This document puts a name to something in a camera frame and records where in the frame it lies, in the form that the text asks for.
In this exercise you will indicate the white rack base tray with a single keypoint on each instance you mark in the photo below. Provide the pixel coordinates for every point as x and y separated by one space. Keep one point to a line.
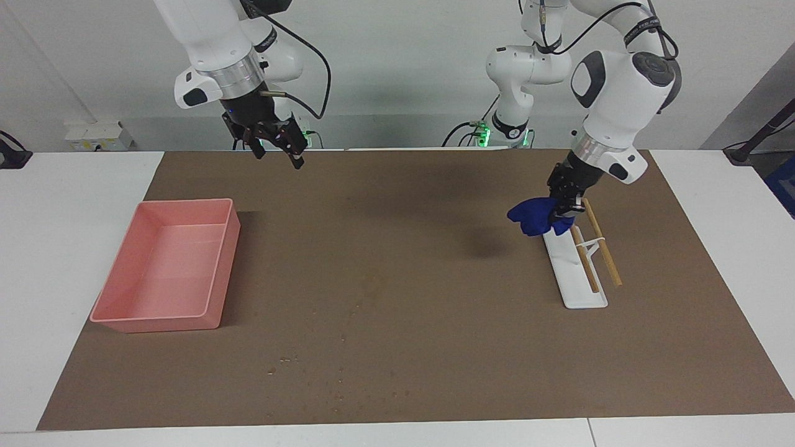
568 273

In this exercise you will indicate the white wall socket box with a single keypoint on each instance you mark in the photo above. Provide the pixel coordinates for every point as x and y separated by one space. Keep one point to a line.
96 136

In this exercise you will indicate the blue towel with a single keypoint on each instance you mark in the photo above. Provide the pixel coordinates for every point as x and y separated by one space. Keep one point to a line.
531 216

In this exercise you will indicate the black table clamp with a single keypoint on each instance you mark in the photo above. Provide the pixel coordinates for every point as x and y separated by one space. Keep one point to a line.
12 155

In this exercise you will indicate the wooden rod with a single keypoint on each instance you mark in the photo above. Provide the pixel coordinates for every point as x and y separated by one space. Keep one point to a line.
587 267
605 254

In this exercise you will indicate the pink plastic bin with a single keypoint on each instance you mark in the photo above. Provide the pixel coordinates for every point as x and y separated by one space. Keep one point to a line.
168 267

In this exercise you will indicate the black stand pole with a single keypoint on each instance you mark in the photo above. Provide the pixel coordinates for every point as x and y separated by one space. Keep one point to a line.
761 136

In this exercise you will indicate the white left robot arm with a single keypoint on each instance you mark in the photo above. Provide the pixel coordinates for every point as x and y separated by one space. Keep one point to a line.
621 93

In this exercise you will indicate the white rack bracket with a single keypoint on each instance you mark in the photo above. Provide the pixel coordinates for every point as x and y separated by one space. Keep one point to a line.
590 243

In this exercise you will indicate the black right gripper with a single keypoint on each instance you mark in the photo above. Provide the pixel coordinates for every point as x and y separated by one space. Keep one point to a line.
254 118

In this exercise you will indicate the brown table mat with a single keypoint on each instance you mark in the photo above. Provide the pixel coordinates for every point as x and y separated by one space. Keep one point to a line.
397 261

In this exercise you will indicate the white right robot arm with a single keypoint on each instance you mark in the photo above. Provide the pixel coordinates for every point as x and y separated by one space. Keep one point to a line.
217 43

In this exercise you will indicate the blue box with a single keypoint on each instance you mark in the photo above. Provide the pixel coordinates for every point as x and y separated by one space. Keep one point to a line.
784 186

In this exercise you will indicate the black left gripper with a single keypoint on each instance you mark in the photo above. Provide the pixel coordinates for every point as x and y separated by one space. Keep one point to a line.
568 180

